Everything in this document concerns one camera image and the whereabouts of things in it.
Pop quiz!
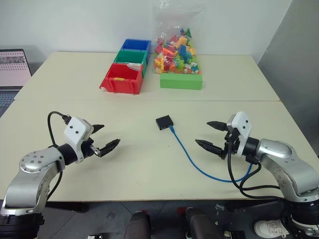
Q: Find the blue cable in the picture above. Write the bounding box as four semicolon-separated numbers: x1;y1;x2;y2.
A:
168;125;261;183

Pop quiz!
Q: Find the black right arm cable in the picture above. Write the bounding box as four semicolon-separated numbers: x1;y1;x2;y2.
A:
225;146;285;200

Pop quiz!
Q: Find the open laptop computer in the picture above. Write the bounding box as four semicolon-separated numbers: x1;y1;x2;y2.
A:
0;48;33;118

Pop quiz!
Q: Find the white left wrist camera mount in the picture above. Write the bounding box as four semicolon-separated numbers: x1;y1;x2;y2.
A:
63;116;94;164

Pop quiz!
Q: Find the clear bag of colourful blocks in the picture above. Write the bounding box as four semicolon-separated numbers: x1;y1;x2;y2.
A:
151;0;207;76

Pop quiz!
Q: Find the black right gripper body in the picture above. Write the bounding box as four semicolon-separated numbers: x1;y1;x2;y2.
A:
223;129;241;156

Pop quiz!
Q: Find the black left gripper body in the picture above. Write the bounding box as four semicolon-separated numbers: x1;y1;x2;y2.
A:
80;124;103;159

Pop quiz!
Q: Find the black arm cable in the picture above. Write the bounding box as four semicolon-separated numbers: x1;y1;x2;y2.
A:
46;111;73;203
225;146;285;200

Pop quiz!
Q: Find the small black adapter box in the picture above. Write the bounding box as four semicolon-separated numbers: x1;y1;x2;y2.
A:
156;115;175;131

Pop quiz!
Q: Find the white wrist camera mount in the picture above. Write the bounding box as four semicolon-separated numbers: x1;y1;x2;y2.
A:
63;116;94;164
227;111;254;158

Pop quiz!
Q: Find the white sneaker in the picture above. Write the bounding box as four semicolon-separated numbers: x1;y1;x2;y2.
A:
253;219;291;239

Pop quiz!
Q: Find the blue plastic storage bin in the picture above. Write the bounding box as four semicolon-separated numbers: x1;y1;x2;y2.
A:
121;38;152;60

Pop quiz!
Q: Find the green plastic storage bin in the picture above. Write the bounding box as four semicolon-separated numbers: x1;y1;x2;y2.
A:
114;50;150;77

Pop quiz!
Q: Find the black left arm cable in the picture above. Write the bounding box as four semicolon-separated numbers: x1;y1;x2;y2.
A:
46;111;73;203

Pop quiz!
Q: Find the dark rounded shape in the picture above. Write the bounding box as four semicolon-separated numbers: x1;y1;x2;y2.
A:
124;210;152;239
183;207;218;239

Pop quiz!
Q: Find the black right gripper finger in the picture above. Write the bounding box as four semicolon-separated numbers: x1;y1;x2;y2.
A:
194;139;224;159
206;120;229;132

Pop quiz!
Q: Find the red plastic storage bin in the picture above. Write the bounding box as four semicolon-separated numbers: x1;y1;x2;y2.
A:
99;63;144;96

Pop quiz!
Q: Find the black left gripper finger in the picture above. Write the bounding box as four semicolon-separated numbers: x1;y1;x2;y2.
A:
92;123;106;134
99;138;121;158

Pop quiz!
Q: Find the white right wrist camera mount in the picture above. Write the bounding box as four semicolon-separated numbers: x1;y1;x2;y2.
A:
227;111;254;158

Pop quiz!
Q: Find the green rectangular foam block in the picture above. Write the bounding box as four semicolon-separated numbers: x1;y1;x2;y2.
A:
159;72;203;90

